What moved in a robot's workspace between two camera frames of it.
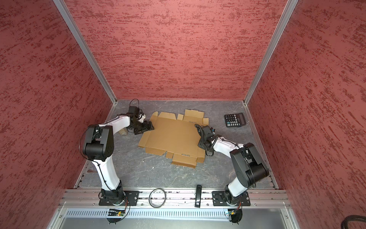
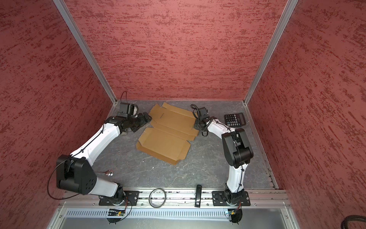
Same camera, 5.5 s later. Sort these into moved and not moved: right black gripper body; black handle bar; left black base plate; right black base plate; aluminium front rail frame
Moved: right black gripper body
Not moved: left black base plate; black handle bar; right black base plate; aluminium front rail frame
